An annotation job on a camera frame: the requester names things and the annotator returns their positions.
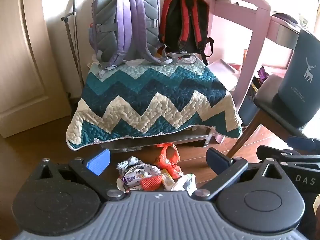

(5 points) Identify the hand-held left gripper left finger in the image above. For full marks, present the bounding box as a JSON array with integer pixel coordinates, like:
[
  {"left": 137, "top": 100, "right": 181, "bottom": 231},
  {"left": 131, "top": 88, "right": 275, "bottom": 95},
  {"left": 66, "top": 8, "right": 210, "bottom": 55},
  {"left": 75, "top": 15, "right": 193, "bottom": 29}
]
[{"left": 34, "top": 149, "right": 125, "bottom": 202}]

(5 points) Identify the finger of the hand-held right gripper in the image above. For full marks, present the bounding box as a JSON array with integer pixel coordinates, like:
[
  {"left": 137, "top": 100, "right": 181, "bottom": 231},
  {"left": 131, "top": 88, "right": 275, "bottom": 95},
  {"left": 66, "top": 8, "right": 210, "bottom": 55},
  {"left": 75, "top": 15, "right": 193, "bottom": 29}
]
[
  {"left": 287, "top": 135, "right": 320, "bottom": 153},
  {"left": 257, "top": 145, "right": 320, "bottom": 167}
]

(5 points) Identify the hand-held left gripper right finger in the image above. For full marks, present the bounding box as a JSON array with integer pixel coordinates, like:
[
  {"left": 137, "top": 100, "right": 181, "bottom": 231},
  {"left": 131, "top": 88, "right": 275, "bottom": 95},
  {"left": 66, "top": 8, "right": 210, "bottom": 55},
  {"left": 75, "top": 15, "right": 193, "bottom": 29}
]
[{"left": 194, "top": 147, "right": 288, "bottom": 202}]

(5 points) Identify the silver foil wrapper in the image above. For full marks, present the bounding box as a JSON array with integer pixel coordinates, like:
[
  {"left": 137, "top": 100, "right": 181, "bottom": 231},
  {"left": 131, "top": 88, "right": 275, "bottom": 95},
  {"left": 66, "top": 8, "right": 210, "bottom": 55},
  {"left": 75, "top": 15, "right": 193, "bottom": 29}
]
[{"left": 117, "top": 156, "right": 141, "bottom": 178}]

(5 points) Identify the white plastic bag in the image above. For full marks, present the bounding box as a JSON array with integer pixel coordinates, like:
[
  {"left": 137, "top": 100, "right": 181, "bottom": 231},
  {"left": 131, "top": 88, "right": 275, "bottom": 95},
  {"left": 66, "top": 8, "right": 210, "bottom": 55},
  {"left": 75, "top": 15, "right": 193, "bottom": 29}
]
[{"left": 171, "top": 173, "right": 197, "bottom": 197}]

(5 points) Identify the purple white snack wrapper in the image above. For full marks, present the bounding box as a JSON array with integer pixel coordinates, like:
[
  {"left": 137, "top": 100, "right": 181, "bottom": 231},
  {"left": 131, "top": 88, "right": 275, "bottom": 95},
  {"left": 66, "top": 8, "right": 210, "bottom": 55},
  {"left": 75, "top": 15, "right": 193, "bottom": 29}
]
[{"left": 122, "top": 164, "right": 162, "bottom": 187}]

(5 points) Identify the orange-red plastic bag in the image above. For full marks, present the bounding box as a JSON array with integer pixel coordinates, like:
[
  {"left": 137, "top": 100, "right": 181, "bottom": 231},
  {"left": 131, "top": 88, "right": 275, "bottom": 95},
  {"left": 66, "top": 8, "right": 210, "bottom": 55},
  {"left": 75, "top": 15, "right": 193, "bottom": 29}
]
[{"left": 154, "top": 142, "right": 184, "bottom": 180}]

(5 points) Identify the small yellow packet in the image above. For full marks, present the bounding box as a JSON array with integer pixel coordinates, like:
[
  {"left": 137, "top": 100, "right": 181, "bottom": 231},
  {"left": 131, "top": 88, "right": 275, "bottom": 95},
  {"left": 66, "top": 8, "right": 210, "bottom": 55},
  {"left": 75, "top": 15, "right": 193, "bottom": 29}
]
[{"left": 160, "top": 169, "right": 176, "bottom": 189}]

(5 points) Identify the red foam net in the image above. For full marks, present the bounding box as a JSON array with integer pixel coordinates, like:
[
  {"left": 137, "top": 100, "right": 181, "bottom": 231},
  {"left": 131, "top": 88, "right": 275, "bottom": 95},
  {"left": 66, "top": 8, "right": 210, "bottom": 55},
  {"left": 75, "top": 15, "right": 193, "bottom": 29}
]
[{"left": 140, "top": 175, "right": 163, "bottom": 192}]

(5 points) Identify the dark teal deer-print bin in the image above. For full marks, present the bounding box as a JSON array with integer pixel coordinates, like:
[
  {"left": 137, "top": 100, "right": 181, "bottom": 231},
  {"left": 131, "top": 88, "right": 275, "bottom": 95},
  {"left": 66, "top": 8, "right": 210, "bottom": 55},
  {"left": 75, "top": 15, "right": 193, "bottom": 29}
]
[{"left": 277, "top": 27, "right": 320, "bottom": 105}]

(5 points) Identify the wooden chair dark seat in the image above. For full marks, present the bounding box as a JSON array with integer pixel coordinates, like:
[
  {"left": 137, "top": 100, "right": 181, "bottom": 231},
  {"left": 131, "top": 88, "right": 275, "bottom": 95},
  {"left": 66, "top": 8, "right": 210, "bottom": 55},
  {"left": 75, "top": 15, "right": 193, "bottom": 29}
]
[{"left": 228, "top": 74, "right": 320, "bottom": 158}]

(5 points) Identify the purple foil bag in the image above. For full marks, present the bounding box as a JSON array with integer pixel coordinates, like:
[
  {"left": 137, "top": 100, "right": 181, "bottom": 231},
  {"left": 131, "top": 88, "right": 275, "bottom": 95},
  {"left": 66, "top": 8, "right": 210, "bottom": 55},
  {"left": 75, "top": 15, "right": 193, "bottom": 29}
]
[{"left": 257, "top": 66, "right": 269, "bottom": 81}]

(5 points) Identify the teal white zigzag quilt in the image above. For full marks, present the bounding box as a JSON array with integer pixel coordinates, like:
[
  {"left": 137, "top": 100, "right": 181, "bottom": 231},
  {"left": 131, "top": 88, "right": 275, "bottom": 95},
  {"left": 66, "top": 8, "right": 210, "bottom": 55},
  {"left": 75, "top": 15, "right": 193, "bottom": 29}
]
[{"left": 65, "top": 59, "right": 243, "bottom": 151}]

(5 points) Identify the light wooden door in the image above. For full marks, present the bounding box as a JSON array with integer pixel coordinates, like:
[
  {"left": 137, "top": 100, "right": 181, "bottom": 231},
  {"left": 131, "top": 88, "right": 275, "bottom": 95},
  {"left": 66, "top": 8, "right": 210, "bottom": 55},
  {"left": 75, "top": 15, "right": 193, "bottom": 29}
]
[{"left": 0, "top": 0, "right": 72, "bottom": 138}]

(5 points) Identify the dark metal pole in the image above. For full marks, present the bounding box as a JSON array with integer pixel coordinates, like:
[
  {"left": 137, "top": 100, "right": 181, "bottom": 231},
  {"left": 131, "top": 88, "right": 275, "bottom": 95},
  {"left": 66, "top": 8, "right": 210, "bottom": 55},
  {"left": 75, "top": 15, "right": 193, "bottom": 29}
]
[{"left": 61, "top": 0, "right": 85, "bottom": 98}]

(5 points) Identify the purple grey backpack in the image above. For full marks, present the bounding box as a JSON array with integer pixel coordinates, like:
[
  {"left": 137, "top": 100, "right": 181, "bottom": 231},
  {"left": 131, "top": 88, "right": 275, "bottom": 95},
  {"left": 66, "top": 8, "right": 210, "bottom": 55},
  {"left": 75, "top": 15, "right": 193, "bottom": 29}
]
[{"left": 89, "top": 0, "right": 173, "bottom": 71}]

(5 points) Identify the pink desk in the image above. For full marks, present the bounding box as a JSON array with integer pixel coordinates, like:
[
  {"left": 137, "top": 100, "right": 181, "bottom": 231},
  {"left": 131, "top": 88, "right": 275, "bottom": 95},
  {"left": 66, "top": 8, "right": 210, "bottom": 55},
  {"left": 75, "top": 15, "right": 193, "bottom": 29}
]
[{"left": 205, "top": 0, "right": 303, "bottom": 120}]

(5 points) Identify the red black backpack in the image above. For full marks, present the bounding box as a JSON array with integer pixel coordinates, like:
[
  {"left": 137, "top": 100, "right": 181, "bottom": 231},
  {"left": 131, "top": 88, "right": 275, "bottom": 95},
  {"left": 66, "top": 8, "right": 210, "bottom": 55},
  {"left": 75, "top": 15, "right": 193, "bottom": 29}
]
[{"left": 159, "top": 0, "right": 215, "bottom": 66}]

